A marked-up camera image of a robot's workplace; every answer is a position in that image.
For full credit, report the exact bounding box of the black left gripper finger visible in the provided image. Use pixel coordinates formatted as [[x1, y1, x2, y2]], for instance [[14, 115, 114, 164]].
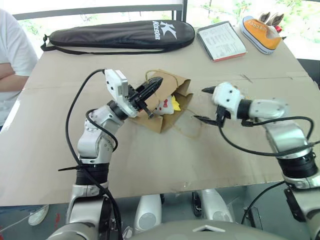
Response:
[[141, 81, 163, 100], [144, 76, 164, 91]]

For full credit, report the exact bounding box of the white printed booklet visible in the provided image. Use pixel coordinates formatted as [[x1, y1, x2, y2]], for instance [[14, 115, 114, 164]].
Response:
[[196, 20, 249, 63]]

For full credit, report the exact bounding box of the brown paper bag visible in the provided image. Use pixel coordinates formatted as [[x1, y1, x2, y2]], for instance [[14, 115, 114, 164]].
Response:
[[126, 69, 202, 139]]

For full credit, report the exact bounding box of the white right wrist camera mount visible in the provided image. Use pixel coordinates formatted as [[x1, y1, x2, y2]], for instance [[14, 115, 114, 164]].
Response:
[[211, 82, 245, 120]]

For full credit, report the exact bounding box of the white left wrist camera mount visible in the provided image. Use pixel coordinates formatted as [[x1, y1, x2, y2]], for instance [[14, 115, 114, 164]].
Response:
[[104, 69, 139, 119]]

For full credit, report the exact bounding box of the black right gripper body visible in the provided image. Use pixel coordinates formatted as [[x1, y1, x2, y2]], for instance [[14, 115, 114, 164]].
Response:
[[215, 104, 231, 128]]

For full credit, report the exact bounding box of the white chicken plush toy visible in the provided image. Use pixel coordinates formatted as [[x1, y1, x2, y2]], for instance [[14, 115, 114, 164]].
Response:
[[152, 94, 182, 117]]

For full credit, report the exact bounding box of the orange canvas sneaker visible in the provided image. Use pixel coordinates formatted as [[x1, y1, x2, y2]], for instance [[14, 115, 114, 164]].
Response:
[[240, 15, 284, 56]]

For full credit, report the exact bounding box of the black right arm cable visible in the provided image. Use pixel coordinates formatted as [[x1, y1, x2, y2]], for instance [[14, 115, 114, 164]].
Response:
[[216, 115, 320, 158]]

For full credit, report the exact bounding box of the black racket bag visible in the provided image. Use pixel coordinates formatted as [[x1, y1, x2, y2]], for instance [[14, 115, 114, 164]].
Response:
[[40, 19, 196, 56]]

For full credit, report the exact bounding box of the black cable tie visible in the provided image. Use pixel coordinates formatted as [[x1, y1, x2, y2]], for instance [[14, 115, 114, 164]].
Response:
[[57, 164, 85, 173]]

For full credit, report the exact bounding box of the grey robot torso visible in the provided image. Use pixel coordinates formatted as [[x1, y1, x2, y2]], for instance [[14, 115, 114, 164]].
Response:
[[47, 219, 320, 240]]

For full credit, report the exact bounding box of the brown cardboard sheet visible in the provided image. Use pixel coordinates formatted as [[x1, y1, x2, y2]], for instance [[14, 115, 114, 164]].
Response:
[[0, 24, 320, 207]]

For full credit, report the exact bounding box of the thin black cable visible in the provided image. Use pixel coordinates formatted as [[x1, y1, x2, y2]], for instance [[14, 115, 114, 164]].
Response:
[[240, 180, 286, 225]]

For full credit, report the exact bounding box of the person in white shirt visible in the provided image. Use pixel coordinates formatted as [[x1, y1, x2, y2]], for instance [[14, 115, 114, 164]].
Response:
[[0, 8, 39, 127]]

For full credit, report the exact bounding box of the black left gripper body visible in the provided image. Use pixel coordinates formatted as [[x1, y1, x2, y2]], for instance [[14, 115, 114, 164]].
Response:
[[126, 83, 155, 120]]

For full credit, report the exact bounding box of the white robot leg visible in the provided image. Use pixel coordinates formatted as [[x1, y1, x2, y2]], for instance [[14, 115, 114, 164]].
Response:
[[133, 194, 164, 235], [191, 188, 235, 225]]

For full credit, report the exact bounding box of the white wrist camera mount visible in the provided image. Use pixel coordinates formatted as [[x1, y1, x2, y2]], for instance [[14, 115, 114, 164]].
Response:
[[211, 82, 245, 120], [104, 69, 139, 119]]

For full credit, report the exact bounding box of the grey window railing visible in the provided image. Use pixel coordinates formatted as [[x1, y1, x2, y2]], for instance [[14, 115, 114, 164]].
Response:
[[12, 0, 189, 23]]

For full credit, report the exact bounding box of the white sneaker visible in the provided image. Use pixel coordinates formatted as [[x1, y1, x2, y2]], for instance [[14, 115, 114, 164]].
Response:
[[27, 204, 50, 227]]

